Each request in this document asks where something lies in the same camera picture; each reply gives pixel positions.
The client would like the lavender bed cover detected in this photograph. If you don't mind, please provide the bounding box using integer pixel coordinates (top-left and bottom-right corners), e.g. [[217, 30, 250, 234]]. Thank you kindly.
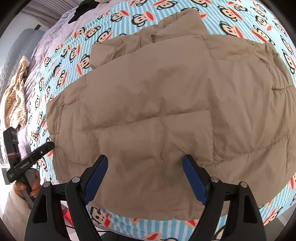
[[17, 2, 112, 151]]

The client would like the cream striped cloth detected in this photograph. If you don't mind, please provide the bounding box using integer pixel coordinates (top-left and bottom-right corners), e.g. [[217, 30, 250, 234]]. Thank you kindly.
[[4, 56, 30, 128]]

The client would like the grey headboard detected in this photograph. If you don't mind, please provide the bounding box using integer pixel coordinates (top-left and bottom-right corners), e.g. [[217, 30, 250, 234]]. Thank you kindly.
[[1, 29, 45, 96]]

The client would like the left hand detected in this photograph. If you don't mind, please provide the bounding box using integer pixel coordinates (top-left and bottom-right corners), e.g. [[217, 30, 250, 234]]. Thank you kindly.
[[13, 170, 41, 198]]

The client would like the black garment on bed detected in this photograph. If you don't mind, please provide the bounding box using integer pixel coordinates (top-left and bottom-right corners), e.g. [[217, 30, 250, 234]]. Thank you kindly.
[[68, 0, 99, 24]]

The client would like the tan puffer jacket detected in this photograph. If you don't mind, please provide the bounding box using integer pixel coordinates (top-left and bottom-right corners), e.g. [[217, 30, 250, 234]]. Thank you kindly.
[[46, 9, 295, 220]]

